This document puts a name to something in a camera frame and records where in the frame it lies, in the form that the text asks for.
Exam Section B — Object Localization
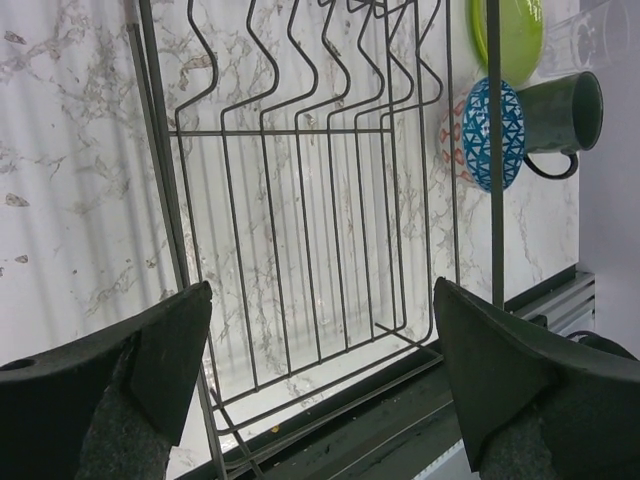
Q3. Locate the dark green ceramic mug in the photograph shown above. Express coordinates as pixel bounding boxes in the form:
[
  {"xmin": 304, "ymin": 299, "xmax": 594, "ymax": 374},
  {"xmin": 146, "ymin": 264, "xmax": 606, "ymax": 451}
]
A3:
[{"xmin": 517, "ymin": 71, "xmax": 604, "ymax": 181}]

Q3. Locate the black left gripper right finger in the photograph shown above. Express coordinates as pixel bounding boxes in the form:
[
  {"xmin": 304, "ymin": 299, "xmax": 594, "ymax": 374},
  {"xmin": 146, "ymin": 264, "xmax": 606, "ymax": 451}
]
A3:
[{"xmin": 434, "ymin": 278, "xmax": 639, "ymax": 479}]

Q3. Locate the blue patterned ceramic bowl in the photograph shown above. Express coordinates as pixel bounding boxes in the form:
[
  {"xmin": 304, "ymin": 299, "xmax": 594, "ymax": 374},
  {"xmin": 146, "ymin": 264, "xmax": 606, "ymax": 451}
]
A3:
[{"xmin": 437, "ymin": 78, "xmax": 525, "ymax": 193}]

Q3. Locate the black wire dish rack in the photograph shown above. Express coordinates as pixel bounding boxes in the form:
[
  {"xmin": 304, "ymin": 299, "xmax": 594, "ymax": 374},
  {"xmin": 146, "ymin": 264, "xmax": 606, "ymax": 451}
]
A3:
[{"xmin": 124, "ymin": 1, "xmax": 480, "ymax": 479}]

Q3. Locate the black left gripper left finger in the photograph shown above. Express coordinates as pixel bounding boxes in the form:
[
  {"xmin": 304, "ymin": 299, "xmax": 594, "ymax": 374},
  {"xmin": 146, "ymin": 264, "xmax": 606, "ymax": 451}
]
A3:
[{"xmin": 1, "ymin": 282, "xmax": 212, "ymax": 479}]

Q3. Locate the lime green plastic plate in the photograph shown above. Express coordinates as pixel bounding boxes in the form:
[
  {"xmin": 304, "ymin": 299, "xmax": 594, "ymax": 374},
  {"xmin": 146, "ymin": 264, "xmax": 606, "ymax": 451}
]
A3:
[{"xmin": 468, "ymin": 0, "xmax": 544, "ymax": 87}]

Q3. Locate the clear glass tumbler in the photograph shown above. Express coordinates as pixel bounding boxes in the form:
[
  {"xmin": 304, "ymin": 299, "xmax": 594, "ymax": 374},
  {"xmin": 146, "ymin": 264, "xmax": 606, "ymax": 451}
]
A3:
[{"xmin": 537, "ymin": 1, "xmax": 639, "ymax": 78}]

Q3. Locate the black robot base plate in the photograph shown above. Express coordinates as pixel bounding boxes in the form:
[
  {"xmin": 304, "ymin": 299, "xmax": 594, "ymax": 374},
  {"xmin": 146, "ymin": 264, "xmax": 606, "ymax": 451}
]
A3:
[{"xmin": 167, "ymin": 322, "xmax": 460, "ymax": 479}]

